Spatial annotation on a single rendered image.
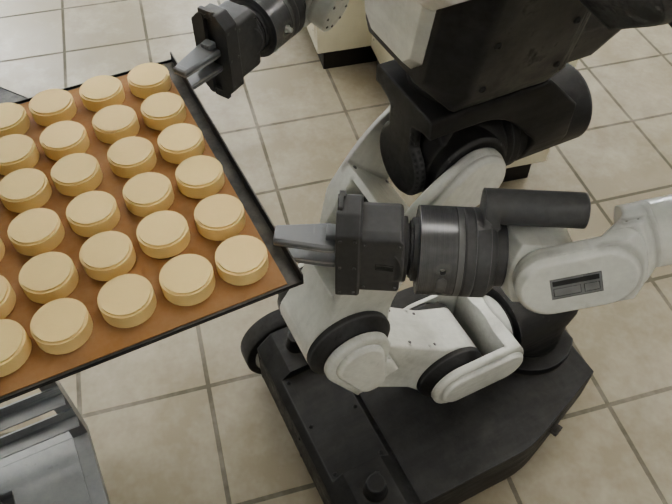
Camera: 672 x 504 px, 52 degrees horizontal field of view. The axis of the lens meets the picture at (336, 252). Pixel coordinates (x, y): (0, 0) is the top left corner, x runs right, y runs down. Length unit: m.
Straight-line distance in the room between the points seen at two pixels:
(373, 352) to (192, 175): 0.45
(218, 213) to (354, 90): 1.77
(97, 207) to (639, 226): 0.52
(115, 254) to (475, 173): 0.44
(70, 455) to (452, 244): 1.07
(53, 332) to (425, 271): 0.33
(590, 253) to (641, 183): 1.65
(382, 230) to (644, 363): 1.31
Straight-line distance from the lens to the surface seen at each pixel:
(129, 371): 1.77
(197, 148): 0.78
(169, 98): 0.84
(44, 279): 0.69
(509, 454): 1.46
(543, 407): 1.53
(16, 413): 1.42
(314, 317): 1.04
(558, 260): 0.64
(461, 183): 0.87
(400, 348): 1.21
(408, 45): 0.75
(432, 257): 0.64
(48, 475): 1.53
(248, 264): 0.65
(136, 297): 0.65
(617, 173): 2.29
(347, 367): 1.05
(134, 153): 0.78
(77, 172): 0.78
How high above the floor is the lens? 1.48
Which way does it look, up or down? 51 degrees down
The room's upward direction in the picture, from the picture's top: straight up
